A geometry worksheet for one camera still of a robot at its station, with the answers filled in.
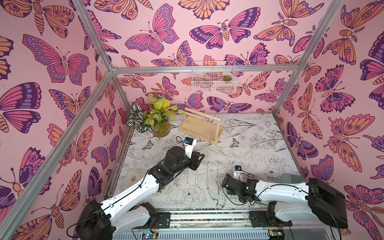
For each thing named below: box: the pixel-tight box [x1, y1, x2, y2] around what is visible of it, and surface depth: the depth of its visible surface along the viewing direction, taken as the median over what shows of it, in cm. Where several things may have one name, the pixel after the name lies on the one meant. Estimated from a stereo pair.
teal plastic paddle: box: [267, 173, 304, 184], surface depth 89 cm
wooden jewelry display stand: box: [179, 107, 224, 146], surface depth 106 cm
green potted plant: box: [126, 93, 185, 138], surface depth 93 cm
